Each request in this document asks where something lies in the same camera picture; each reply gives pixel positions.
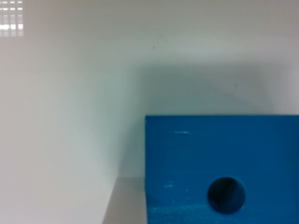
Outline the blue block with hole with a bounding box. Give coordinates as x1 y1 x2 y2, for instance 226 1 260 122
145 115 299 224

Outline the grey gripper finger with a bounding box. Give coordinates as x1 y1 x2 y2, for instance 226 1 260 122
102 177 148 224

